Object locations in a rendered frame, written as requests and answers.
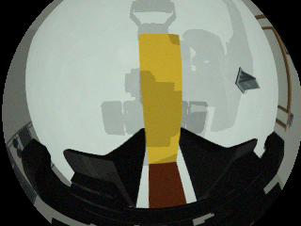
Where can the yellow bar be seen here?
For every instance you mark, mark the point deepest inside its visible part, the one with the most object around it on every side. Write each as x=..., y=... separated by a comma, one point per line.
x=161, y=82

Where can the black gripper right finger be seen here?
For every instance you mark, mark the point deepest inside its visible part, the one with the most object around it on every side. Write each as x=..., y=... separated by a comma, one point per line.
x=207, y=161

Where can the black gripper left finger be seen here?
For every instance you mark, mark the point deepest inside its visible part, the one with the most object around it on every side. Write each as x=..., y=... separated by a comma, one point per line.
x=122, y=166

